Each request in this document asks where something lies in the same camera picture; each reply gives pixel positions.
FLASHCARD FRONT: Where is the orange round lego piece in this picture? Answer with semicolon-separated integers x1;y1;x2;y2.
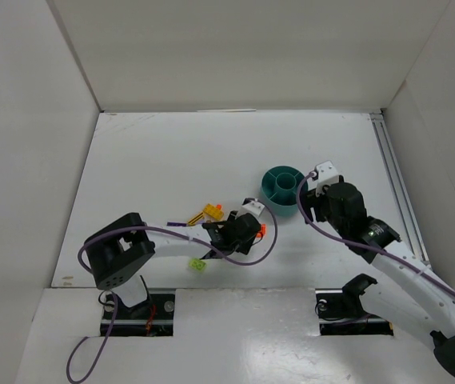
257;224;266;238

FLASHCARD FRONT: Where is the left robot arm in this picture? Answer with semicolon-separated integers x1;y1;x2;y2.
78;213;261;309

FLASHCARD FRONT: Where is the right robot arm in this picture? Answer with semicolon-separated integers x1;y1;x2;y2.
296;168;455;377

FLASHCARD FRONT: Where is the yellow 2x4 lego brick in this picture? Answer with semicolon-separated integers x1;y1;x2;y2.
202;204;224;221

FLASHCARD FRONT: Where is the yellow black striped lego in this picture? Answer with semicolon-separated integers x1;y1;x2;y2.
186;212;205;226

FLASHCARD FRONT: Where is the green 2x4 lego brick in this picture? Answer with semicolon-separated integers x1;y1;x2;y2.
188;258;207;273

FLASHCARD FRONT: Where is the teal divided round container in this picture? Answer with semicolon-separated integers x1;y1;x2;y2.
260;166;305;218

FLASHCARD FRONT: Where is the dark purple lego brick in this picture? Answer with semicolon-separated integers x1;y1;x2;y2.
166;222;188;227

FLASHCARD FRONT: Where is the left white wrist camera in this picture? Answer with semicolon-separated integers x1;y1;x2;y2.
238;198;265;218

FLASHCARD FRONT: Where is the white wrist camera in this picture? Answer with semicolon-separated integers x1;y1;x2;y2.
313;161;341;197
238;198;265;218

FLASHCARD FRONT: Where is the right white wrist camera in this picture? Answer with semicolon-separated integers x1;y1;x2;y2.
313;161;341;197

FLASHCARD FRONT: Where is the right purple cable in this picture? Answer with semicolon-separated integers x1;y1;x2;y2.
296;170;455;319

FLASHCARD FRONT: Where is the aluminium rail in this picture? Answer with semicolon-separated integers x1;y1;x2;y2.
369;112;431;266

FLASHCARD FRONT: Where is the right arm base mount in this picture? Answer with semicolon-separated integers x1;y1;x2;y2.
314;274;394;336

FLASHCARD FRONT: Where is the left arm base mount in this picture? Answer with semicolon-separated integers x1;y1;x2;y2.
110;274;176;337

